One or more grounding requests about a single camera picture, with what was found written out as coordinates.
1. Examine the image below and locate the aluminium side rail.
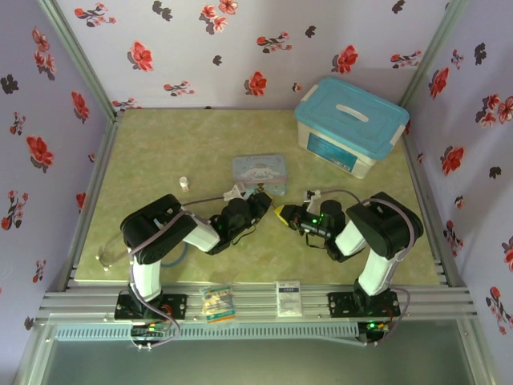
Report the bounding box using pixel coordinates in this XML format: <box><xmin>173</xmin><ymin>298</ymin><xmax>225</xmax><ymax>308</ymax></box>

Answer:
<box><xmin>47</xmin><ymin>114</ymin><xmax>123</xmax><ymax>292</ymax></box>
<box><xmin>402</xmin><ymin>134</ymin><xmax>468</xmax><ymax>288</ymax></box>

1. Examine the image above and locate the blue lid storage box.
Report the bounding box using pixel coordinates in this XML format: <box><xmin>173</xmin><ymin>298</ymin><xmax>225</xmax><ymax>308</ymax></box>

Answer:
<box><xmin>293</xmin><ymin>75</ymin><xmax>410</xmax><ymax>180</ymax></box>

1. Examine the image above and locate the cartoon print tin box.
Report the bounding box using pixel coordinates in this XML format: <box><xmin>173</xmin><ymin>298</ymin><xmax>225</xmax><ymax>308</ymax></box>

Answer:
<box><xmin>232</xmin><ymin>154</ymin><xmax>289</xmax><ymax>197</ymax></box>

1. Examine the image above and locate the slotted grey cable duct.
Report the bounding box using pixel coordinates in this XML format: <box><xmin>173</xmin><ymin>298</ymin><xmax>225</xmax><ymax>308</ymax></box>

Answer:
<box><xmin>54</xmin><ymin>322</ymin><xmax>358</xmax><ymax>342</ymax></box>

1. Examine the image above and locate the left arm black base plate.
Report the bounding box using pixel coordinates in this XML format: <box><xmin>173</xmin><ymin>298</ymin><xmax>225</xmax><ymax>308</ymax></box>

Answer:
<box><xmin>114</xmin><ymin>293</ymin><xmax>188</xmax><ymax>321</ymax></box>

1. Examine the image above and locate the blue tube stethoscope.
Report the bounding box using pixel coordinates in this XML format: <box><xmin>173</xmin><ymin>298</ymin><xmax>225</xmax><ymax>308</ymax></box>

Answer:
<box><xmin>95</xmin><ymin>235</ymin><xmax>189</xmax><ymax>270</ymax></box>

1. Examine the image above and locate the clear medicine packet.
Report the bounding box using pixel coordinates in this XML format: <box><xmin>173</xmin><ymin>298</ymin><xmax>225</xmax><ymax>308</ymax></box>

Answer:
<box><xmin>200</xmin><ymin>284</ymin><xmax>238</xmax><ymax>325</ymax></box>

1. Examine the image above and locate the aluminium frame post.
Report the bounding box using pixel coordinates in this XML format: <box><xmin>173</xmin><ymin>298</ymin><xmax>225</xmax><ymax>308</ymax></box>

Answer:
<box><xmin>399</xmin><ymin>0</ymin><xmax>471</xmax><ymax>109</ymax></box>
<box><xmin>38</xmin><ymin>0</ymin><xmax>123</xmax><ymax>121</ymax></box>

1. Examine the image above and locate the aluminium front frame rail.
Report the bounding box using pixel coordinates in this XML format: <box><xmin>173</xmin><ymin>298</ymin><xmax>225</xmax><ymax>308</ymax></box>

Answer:
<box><xmin>35</xmin><ymin>282</ymin><xmax>479</xmax><ymax>324</ymax></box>

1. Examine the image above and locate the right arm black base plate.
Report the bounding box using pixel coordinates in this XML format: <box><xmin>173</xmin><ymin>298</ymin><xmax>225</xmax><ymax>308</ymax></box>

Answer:
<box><xmin>327</xmin><ymin>291</ymin><xmax>401</xmax><ymax>318</ymax></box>

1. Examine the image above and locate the white label card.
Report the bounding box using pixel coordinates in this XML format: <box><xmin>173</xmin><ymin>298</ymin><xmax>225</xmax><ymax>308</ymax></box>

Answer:
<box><xmin>274</xmin><ymin>280</ymin><xmax>302</xmax><ymax>318</ymax></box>

